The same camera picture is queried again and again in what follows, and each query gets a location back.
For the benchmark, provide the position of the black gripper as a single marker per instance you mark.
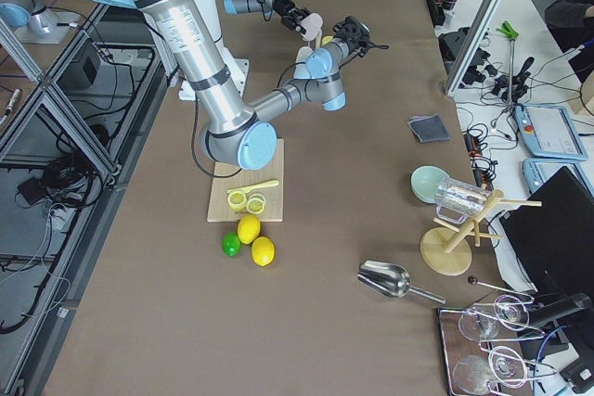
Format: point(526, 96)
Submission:
point(343, 35)
point(281, 6)

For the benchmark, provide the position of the pink cup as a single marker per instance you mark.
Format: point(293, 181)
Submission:
point(311, 26)

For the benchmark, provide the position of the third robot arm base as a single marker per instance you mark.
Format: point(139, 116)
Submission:
point(32, 21)

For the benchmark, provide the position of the cream white cup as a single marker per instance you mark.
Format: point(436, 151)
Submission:
point(303, 54)

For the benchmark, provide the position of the light blue cup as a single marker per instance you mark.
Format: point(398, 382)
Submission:
point(300, 71)

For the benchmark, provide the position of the grey cloth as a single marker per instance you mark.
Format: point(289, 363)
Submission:
point(428, 129)

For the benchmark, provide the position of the green reacher grabber tool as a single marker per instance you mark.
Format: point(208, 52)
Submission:
point(511, 34)

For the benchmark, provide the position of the green bowl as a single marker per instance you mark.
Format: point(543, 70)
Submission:
point(424, 182)

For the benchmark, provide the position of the yellow plastic knife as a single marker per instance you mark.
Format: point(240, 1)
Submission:
point(249, 188)

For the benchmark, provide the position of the clear glass pitcher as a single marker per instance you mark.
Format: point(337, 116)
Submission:
point(456, 201)

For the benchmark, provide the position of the bamboo cutting board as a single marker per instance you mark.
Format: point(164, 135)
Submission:
point(218, 208)

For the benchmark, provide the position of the blue teach pendant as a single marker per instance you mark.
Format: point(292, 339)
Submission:
point(548, 132)
point(537, 171)

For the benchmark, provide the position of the seated person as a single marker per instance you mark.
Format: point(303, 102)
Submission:
point(569, 23)

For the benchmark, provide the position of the yellow lemon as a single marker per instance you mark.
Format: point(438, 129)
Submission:
point(263, 251)
point(249, 228)

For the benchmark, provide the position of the black power box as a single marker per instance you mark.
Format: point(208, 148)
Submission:
point(85, 68)

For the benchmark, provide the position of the wooden mug tree stand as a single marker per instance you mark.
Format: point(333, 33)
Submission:
point(445, 248)

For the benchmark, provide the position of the green lime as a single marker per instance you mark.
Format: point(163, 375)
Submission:
point(231, 244)

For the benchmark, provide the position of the metal scoop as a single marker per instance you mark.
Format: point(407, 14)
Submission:
point(392, 280)

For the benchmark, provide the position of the black-tipped stir stick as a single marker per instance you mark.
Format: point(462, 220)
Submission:
point(473, 280)

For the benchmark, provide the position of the black monitor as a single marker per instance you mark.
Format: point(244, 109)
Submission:
point(554, 242)

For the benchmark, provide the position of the wine glass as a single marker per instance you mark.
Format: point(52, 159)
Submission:
point(508, 367)
point(511, 312)
point(478, 327)

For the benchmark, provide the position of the aluminium frame post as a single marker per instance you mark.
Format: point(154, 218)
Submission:
point(478, 27)

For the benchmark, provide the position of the black wire glass rack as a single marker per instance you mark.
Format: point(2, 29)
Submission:
point(467, 371)

